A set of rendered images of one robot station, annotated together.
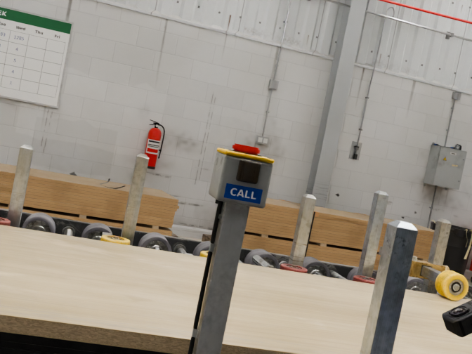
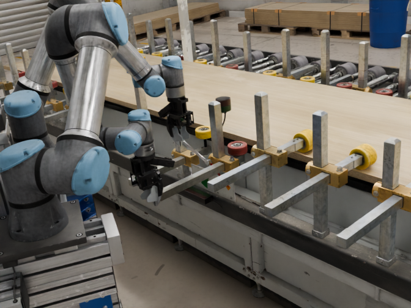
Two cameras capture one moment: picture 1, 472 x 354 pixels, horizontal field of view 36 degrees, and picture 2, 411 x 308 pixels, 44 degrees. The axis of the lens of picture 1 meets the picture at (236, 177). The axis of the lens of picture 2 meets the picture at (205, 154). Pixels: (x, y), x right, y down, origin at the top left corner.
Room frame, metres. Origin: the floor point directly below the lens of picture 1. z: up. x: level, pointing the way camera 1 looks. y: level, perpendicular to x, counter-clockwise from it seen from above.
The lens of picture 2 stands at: (0.22, -2.19, 1.71)
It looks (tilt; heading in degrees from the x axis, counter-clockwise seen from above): 23 degrees down; 63
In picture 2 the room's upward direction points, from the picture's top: 6 degrees counter-clockwise
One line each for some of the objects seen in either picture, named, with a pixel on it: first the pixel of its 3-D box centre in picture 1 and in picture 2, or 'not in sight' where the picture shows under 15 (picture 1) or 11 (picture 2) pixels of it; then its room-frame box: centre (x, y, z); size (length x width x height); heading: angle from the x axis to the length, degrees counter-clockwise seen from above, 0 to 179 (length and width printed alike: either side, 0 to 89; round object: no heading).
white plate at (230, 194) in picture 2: not in sight; (212, 182); (1.10, -0.48, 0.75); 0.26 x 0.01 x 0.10; 103
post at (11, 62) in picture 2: not in sight; (16, 78); (0.68, 1.45, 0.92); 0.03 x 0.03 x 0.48; 13
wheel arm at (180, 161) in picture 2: not in sight; (172, 165); (1.00, -0.32, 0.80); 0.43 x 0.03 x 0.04; 13
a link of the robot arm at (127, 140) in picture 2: not in sight; (125, 139); (0.69, -0.69, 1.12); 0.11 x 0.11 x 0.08; 50
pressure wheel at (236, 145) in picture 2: not in sight; (238, 156); (1.21, -0.53, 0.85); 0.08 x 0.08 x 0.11
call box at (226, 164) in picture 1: (239, 179); not in sight; (1.02, -0.01, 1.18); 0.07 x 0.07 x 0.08; 13
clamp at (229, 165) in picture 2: not in sight; (224, 162); (1.14, -0.52, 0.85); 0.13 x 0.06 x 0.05; 103
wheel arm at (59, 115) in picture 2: not in sight; (61, 115); (0.78, 0.66, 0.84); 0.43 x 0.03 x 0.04; 13
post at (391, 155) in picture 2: not in sight; (388, 211); (1.30, -1.23, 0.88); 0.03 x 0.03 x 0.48; 13
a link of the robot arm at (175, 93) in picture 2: not in sight; (175, 91); (1.01, -0.43, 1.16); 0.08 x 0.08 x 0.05
